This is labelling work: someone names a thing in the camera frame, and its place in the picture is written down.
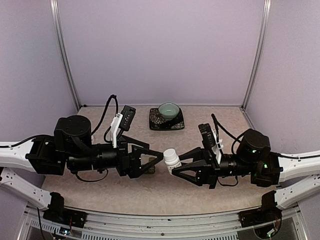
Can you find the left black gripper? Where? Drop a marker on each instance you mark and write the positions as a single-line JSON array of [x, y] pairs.
[[132, 169]]

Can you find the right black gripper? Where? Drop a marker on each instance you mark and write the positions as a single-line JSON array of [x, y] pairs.
[[208, 169]]

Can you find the green three-compartment pill box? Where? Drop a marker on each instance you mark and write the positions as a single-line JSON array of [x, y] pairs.
[[152, 169]]

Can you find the white pill bottle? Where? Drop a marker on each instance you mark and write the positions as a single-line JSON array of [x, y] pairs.
[[171, 159]]

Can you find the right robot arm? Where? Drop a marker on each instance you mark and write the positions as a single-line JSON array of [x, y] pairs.
[[253, 158]]

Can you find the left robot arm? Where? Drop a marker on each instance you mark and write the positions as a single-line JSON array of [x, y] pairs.
[[71, 148]]

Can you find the black floral square plate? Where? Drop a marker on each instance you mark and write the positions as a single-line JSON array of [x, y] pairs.
[[158, 123]]

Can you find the celadon green bowl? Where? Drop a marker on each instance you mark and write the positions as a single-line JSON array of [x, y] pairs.
[[168, 110]]

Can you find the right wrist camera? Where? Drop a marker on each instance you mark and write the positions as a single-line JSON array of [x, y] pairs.
[[211, 142]]

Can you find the front aluminium rail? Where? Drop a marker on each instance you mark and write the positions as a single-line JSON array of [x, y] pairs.
[[112, 226]]

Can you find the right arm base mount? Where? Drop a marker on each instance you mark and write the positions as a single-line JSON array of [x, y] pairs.
[[267, 212]]

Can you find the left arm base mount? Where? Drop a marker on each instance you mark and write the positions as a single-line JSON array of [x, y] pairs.
[[65, 215]]

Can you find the right aluminium frame post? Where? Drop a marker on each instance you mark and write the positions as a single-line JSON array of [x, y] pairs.
[[258, 54]]

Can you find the aluminium frame post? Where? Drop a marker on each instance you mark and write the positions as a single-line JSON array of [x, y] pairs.
[[258, 54], [54, 6]]

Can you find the left aluminium frame post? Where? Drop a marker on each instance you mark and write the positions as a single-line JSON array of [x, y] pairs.
[[54, 6]]

